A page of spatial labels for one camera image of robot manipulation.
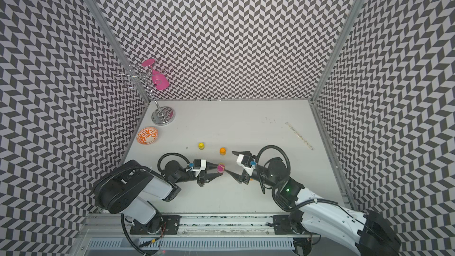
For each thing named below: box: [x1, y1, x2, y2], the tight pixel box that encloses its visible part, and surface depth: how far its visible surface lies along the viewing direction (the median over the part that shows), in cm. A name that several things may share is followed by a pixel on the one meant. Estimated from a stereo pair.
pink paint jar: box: [216, 163, 226, 174], surface depth 72 cm
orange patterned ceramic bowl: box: [136, 126, 159, 146], surface depth 101 cm
